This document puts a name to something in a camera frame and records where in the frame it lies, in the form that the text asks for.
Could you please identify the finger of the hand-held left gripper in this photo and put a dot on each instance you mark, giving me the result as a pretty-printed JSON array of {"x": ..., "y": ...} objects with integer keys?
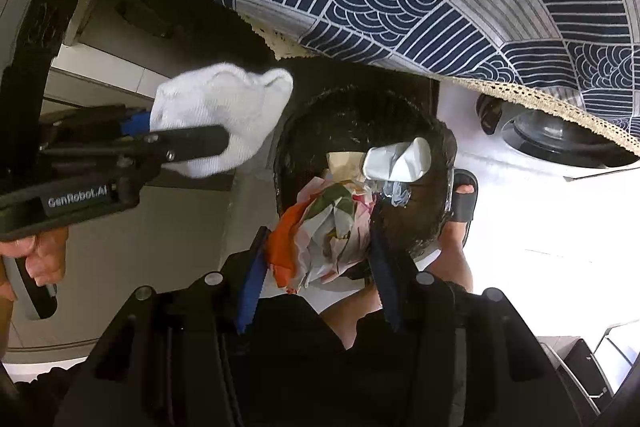
[
  {"x": 190, "y": 142},
  {"x": 135, "y": 123}
]

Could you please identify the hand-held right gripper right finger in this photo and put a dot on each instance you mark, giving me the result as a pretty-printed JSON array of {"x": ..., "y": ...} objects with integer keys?
[{"x": 387, "y": 277}]

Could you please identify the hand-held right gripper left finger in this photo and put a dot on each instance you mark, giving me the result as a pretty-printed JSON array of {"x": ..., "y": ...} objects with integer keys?
[{"x": 252, "y": 287}]

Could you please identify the white sock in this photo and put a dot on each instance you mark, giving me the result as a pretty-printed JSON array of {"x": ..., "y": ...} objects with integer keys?
[{"x": 225, "y": 102}]

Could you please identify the printed paper wrapper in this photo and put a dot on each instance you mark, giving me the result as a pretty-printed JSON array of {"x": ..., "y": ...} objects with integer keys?
[{"x": 325, "y": 227}]

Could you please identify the silver foil wrapper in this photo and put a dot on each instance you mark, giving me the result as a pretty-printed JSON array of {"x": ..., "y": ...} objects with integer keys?
[{"x": 395, "y": 159}]

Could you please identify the brown paper bag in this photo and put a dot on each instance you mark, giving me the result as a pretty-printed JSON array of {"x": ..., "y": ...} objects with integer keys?
[{"x": 345, "y": 164}]

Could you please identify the black wastebasket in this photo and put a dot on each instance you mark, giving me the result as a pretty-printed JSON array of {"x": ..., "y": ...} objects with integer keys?
[{"x": 350, "y": 117}]

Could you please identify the person's left forearm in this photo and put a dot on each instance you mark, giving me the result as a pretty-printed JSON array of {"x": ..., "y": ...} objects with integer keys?
[{"x": 4, "y": 332}]

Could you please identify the person's left hand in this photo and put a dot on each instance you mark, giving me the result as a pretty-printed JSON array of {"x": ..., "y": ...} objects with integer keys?
[{"x": 42, "y": 252}]

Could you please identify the grey kitchen cabinet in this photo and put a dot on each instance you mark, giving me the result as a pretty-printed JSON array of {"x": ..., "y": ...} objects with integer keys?
[{"x": 125, "y": 257}]

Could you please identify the black sandal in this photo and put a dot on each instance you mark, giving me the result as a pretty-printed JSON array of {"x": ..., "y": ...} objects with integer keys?
[{"x": 462, "y": 212}]

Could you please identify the white washing machine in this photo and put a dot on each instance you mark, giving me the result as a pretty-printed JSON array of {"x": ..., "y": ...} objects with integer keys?
[{"x": 550, "y": 142}]

